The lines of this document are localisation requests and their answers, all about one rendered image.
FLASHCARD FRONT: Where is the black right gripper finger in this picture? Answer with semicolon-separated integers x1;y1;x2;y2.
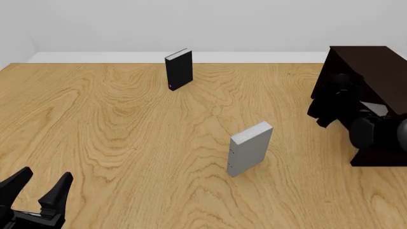
307;98;322;120
315;111;338;128

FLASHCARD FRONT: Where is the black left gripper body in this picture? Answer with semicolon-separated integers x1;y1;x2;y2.
0;205;67;229

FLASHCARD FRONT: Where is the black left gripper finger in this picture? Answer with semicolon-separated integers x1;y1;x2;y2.
38;172;74;217
0;166;34;211

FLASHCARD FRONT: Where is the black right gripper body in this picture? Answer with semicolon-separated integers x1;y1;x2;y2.
359;99;390;118

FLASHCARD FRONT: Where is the dark brown wooden cabinet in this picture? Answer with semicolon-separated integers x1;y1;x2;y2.
310;45;407;167

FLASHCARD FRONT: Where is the grey hardcover book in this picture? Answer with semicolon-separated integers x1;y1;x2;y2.
227;120;274;178

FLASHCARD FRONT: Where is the black hardcover book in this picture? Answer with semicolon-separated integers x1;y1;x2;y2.
164;48;194;92

